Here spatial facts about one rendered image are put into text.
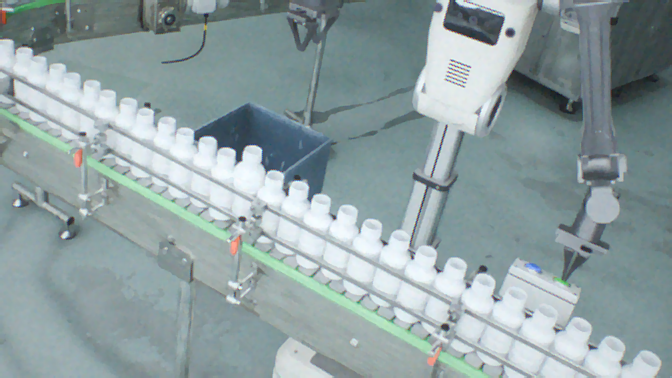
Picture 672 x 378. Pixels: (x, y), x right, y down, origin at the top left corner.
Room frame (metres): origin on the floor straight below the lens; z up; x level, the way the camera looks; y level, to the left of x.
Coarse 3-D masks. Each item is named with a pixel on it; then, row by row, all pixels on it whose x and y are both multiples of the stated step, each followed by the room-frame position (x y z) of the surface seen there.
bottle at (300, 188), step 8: (296, 184) 1.17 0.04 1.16; (304, 184) 1.17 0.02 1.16; (296, 192) 1.14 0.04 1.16; (304, 192) 1.14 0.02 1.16; (288, 200) 1.15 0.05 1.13; (296, 200) 1.14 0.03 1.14; (304, 200) 1.15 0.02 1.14; (288, 208) 1.13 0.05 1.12; (296, 208) 1.13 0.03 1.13; (304, 208) 1.14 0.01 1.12; (296, 216) 1.13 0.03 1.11; (280, 224) 1.14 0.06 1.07; (288, 224) 1.13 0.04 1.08; (280, 232) 1.14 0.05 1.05; (288, 232) 1.13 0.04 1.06; (296, 232) 1.13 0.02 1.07; (288, 240) 1.13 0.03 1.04; (296, 240) 1.13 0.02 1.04; (280, 248) 1.13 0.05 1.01
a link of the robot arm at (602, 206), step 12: (624, 156) 1.15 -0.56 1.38; (624, 168) 1.14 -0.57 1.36; (588, 180) 1.13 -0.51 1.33; (600, 180) 1.12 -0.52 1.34; (612, 180) 1.11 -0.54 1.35; (600, 192) 1.06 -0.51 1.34; (612, 192) 1.06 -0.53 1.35; (588, 204) 1.06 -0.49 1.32; (600, 204) 1.05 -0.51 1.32; (612, 204) 1.05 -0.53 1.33; (600, 216) 1.04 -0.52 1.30; (612, 216) 1.04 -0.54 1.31
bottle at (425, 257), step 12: (420, 252) 1.03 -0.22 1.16; (432, 252) 1.03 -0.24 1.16; (408, 264) 1.03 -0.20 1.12; (420, 264) 1.01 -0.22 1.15; (432, 264) 1.01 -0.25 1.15; (408, 276) 1.01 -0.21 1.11; (420, 276) 1.00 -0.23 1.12; (432, 276) 1.01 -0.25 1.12; (408, 288) 1.00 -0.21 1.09; (396, 300) 1.02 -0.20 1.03; (408, 300) 1.00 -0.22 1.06; (420, 300) 1.00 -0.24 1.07; (396, 312) 1.01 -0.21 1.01; (420, 312) 1.00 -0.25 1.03
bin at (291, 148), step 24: (216, 120) 1.73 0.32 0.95; (240, 120) 1.85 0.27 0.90; (264, 120) 1.85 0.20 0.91; (288, 120) 1.82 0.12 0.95; (240, 144) 1.86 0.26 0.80; (264, 144) 1.85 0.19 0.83; (288, 144) 1.81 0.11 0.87; (312, 144) 1.78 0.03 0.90; (264, 168) 1.84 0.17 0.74; (288, 168) 1.80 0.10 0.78; (312, 168) 1.67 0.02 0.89; (312, 192) 1.69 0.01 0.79
